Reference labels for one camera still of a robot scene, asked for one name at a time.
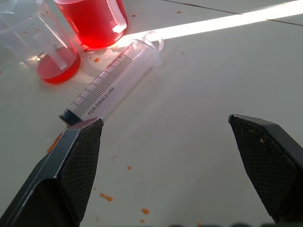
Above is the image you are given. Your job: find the beaker of red liquid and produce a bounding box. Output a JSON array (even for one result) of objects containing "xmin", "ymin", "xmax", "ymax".
[{"xmin": 53, "ymin": 0, "xmax": 129, "ymax": 50}]

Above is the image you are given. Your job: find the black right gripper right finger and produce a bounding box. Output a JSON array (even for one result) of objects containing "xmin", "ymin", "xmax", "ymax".
[{"xmin": 228, "ymin": 114, "xmax": 303, "ymax": 224}]

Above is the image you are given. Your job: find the clear beaker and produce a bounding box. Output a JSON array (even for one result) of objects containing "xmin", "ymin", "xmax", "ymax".
[{"xmin": 0, "ymin": 0, "xmax": 81, "ymax": 84}]

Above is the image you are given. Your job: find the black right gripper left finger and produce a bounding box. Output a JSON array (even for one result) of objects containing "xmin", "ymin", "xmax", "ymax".
[{"xmin": 0, "ymin": 117, "xmax": 104, "ymax": 227}]

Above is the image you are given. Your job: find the clear plastic syringe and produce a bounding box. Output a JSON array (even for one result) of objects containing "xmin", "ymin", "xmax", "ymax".
[{"xmin": 59, "ymin": 30, "xmax": 165, "ymax": 126}]

